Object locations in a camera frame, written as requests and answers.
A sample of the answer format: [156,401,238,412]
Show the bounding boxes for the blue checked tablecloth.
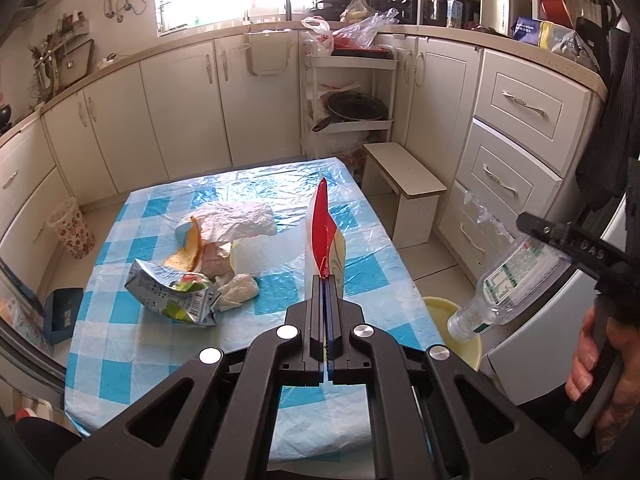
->
[62,156,436,466]

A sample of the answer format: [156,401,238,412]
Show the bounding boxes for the white red printed plastic packet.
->
[303,176,347,301]

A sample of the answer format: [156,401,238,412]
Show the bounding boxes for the person's right hand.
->
[565,306,640,430]

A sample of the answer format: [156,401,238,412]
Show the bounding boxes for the silver yellow foil bag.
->
[540,20,601,73]

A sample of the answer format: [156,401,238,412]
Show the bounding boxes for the utensil rack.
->
[27,35,58,106]

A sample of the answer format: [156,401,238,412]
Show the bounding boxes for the white crumpled plastic bag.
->
[175,200,278,248]

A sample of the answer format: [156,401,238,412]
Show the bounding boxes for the white wooden stool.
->
[361,142,448,250]

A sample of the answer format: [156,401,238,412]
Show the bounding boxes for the translucent plastic bag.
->
[232,235,308,280]

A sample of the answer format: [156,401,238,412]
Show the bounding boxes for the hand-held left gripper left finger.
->
[55,276,328,480]

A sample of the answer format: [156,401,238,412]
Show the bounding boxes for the yellow bin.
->
[422,296,483,372]

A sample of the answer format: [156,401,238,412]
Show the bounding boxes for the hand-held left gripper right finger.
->
[327,276,583,480]

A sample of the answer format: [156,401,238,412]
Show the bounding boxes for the crumpled drink carton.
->
[124,258,221,328]

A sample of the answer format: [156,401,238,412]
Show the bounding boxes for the white kitchen cabinets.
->
[0,25,608,306]

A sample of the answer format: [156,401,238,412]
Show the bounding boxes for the tied bag of food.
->
[340,0,376,23]

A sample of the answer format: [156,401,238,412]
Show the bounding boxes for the white cabinet drawer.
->
[470,122,563,211]
[440,180,506,281]
[487,69,593,143]

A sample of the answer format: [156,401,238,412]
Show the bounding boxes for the dark blue box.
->
[42,287,85,346]

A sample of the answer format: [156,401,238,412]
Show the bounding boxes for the clear plastic bag on drawer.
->
[462,190,516,241]

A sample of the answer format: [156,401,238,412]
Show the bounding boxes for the white shelf trolley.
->
[300,52,401,161]

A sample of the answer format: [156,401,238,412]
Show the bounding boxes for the floral wastebasket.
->
[46,197,96,261]

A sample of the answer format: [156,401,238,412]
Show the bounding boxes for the white bag with red print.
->
[301,16,335,57]

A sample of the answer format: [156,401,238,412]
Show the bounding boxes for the white hanging bin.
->
[243,30,296,78]

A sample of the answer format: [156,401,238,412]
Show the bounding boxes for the dark cloth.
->
[15,417,83,480]

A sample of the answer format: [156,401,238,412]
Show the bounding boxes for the blue packet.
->
[511,16,543,43]

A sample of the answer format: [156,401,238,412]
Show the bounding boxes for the person's right forearm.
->
[592,410,640,461]

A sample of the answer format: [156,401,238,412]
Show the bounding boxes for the large orange peel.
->
[164,215,206,273]

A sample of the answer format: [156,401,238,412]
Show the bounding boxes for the spice shelf with bottles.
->
[52,10,91,43]

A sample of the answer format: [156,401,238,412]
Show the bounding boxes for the red pot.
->
[539,0,573,28]

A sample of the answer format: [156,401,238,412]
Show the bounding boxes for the black frying pan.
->
[312,91,388,133]

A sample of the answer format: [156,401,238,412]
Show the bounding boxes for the grey door frame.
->
[0,255,68,396]

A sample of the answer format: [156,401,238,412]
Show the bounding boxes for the dark striped towel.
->
[575,15,633,211]

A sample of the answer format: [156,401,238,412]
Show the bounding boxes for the glass blender jug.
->
[570,0,613,26]

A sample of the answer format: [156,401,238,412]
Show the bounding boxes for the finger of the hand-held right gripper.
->
[517,211,574,261]

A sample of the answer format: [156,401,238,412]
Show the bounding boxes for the white tissue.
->
[215,272,261,313]

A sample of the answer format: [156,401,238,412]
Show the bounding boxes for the red tray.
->
[331,45,396,59]

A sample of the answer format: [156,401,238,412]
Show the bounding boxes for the clear pinkish plastic bag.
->
[332,7,401,51]

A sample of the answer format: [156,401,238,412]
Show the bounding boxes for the clear plastic bottle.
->
[446,237,573,343]

